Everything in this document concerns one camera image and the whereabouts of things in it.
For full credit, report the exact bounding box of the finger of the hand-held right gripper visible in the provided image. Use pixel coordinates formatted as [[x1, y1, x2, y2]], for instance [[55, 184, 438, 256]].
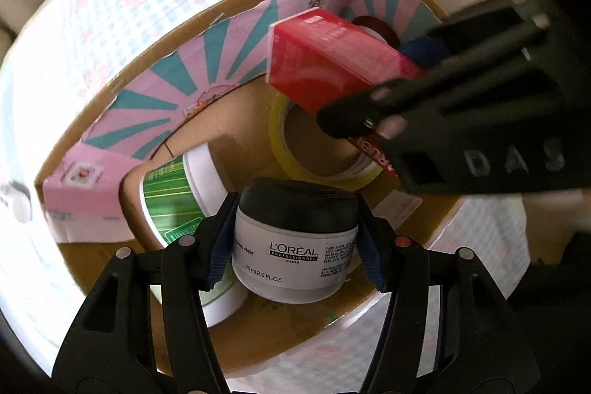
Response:
[[401, 6, 551, 72], [318, 48, 573, 143]]

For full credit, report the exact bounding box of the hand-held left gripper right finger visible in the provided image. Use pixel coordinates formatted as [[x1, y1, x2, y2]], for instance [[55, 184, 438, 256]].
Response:
[[355, 193, 542, 394]]

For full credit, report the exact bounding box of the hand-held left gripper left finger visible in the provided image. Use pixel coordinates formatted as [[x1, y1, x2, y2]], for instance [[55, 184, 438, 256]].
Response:
[[52, 191, 241, 394]]

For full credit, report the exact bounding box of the red carton box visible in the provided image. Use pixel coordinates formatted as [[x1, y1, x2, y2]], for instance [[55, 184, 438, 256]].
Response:
[[267, 7, 426, 179]]

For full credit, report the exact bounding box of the green striped jar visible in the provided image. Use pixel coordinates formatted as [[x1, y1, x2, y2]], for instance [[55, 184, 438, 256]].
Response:
[[139, 147, 225, 249]]

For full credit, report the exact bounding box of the white jar with black lid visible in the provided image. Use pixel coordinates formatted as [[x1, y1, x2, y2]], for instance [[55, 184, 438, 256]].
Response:
[[231, 178, 360, 306]]

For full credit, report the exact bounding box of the yellow tape roll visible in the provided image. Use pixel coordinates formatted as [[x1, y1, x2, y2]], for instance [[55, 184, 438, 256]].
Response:
[[268, 92, 389, 192]]

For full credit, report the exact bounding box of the pink patterned cardboard box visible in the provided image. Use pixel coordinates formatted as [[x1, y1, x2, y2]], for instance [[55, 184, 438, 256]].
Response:
[[34, 0, 451, 364]]

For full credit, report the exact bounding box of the white earbuds case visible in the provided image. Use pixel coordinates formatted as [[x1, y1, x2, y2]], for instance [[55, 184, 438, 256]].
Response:
[[0, 179, 34, 223]]

